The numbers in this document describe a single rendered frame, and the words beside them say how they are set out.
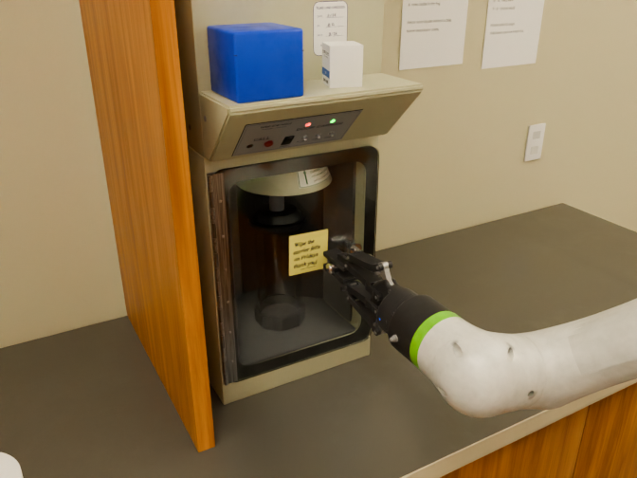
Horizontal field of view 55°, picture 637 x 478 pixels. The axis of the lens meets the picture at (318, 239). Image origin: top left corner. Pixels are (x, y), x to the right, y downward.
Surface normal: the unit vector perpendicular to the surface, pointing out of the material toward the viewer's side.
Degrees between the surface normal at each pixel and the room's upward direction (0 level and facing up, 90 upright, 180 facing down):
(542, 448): 90
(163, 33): 90
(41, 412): 0
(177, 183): 90
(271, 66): 90
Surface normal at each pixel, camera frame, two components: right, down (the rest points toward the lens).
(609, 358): -0.69, 0.27
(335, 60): 0.22, 0.41
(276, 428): 0.00, -0.91
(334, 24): 0.49, 0.37
